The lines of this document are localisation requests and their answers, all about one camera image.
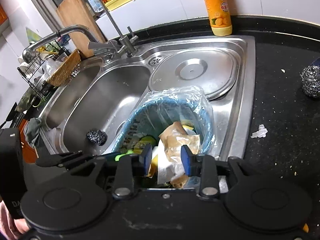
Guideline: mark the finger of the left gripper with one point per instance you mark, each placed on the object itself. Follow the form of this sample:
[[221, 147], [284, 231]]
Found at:
[[72, 159]]

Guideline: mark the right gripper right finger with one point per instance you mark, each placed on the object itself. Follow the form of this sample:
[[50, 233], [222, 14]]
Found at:
[[204, 167]]

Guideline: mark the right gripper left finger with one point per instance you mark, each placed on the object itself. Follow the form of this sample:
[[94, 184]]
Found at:
[[130, 167]]

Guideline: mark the clear plastic bag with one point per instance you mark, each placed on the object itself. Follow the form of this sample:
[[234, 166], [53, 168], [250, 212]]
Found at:
[[173, 138]]

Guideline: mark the large green pepper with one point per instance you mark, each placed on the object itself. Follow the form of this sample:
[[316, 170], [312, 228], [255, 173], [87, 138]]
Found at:
[[135, 146]]

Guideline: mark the person's left hand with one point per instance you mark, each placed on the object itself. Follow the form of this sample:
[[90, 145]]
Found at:
[[11, 228]]

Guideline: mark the steel wool ball in sink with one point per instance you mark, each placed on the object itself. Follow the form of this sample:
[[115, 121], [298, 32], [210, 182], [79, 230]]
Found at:
[[96, 137]]

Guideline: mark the blue bin with plastic liner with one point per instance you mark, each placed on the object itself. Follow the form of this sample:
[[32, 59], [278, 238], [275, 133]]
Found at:
[[158, 110]]

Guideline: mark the white paper scrap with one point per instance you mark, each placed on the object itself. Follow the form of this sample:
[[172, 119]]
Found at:
[[260, 133]]

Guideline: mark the wicker basket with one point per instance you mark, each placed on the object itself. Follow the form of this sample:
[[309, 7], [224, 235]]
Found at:
[[63, 73]]

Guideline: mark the dish drying rack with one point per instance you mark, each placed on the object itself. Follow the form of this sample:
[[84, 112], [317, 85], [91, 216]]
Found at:
[[47, 60]]

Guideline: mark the round sink lid cover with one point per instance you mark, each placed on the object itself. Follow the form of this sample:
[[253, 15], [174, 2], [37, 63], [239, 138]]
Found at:
[[214, 70]]

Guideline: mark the thin drinking water tap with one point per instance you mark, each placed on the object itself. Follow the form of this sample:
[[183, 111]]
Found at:
[[128, 44]]

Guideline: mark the steel wool ball on counter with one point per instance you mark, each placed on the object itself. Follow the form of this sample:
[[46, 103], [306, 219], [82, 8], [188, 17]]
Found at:
[[310, 81]]

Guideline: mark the wooden cutting board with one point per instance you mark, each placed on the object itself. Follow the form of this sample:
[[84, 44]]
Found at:
[[73, 12]]

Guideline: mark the orange dish soap bottle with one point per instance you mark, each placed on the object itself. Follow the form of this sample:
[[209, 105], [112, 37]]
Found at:
[[219, 17]]

